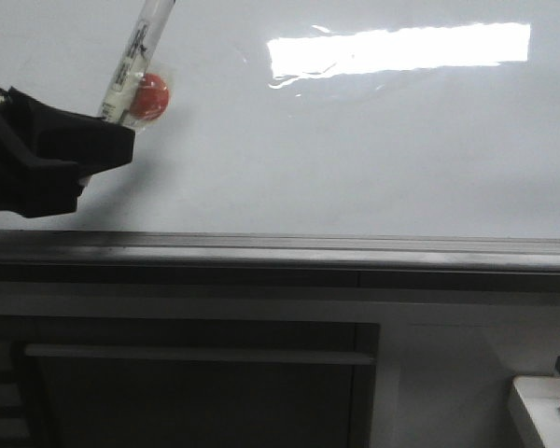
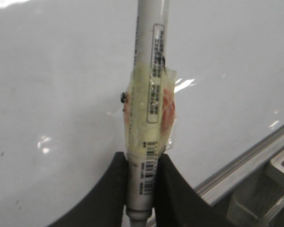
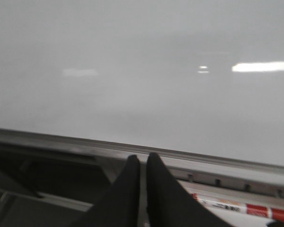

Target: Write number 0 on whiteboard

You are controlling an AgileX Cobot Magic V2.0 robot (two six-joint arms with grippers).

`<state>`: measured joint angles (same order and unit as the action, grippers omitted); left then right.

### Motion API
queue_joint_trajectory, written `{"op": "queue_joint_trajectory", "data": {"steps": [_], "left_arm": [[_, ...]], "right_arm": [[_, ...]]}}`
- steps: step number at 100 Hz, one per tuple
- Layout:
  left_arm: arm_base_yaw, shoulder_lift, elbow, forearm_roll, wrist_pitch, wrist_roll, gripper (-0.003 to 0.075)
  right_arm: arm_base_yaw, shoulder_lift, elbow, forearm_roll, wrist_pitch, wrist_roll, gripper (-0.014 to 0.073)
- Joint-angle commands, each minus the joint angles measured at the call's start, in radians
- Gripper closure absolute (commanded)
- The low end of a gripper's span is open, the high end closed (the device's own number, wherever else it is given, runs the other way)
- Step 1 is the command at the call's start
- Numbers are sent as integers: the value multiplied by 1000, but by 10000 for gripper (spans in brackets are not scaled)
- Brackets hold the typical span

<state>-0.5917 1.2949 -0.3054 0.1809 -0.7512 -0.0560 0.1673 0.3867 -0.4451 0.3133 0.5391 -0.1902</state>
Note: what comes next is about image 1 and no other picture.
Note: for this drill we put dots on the dark cabinet door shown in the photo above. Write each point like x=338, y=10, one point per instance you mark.
x=98, y=382

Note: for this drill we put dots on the red round magnet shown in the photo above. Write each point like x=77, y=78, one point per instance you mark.
x=151, y=98

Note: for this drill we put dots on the grey aluminium marker tray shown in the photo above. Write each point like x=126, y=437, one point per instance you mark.
x=127, y=251

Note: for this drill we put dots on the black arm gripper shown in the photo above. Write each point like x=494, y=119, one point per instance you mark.
x=50, y=152

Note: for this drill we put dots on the white control box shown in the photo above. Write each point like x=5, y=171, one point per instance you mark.
x=534, y=404

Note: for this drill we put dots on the white whiteboard marker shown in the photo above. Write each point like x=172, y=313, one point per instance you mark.
x=133, y=65

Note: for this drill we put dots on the white whiteboard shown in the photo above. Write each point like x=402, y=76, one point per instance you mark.
x=407, y=118

